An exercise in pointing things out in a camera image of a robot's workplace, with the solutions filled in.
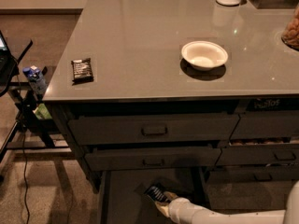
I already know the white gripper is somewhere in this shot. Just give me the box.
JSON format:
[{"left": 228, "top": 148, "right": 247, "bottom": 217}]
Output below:
[{"left": 155, "top": 191, "right": 191, "bottom": 224}]

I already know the blue rxbar blueberry bar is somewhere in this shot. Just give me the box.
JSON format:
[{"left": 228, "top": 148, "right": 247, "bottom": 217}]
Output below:
[{"left": 145, "top": 183, "right": 170, "bottom": 203}]

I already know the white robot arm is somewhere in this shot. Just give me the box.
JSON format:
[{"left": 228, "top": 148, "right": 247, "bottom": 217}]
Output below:
[{"left": 154, "top": 182, "right": 299, "bottom": 224}]

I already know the open bottom drawer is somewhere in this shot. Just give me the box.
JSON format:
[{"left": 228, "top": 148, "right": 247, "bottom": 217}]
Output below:
[{"left": 97, "top": 167, "right": 210, "bottom": 224}]

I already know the middle left drawer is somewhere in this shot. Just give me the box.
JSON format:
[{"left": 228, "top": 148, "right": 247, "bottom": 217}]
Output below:
[{"left": 85, "top": 147, "right": 221, "bottom": 171}]

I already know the top left drawer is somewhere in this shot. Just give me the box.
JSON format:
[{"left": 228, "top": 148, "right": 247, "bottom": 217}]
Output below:
[{"left": 68, "top": 113, "right": 239, "bottom": 146}]

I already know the middle right drawer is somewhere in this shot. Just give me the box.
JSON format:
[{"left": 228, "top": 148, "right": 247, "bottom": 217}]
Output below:
[{"left": 216, "top": 144, "right": 299, "bottom": 166}]

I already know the dark counter cabinet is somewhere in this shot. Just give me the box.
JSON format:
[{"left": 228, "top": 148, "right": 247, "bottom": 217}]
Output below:
[{"left": 45, "top": 0, "right": 299, "bottom": 182}]

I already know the top right drawer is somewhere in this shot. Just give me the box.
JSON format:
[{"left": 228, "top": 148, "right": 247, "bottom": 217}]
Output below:
[{"left": 231, "top": 111, "right": 299, "bottom": 139}]

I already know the bottom right drawer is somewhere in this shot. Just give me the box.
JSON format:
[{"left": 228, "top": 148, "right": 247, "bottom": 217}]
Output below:
[{"left": 208, "top": 165, "right": 299, "bottom": 183}]

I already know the dark snack bar on counter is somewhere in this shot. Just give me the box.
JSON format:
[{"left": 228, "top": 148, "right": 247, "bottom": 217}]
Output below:
[{"left": 71, "top": 58, "right": 93, "bottom": 83}]

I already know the white bowl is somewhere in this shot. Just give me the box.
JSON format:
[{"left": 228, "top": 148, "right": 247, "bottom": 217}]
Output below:
[{"left": 181, "top": 41, "right": 228, "bottom": 71}]

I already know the black side stand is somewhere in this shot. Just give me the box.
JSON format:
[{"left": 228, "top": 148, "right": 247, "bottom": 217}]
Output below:
[{"left": 0, "top": 37, "right": 68, "bottom": 160}]

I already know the green packet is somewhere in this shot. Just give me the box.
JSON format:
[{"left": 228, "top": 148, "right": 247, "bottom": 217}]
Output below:
[{"left": 34, "top": 104, "right": 52, "bottom": 119}]

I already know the jar of nuts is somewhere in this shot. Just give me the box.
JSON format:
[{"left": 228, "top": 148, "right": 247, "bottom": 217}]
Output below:
[{"left": 281, "top": 4, "right": 299, "bottom": 50}]

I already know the black cable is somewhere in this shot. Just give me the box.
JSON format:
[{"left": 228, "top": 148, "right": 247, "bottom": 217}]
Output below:
[{"left": 12, "top": 56, "right": 31, "bottom": 224}]

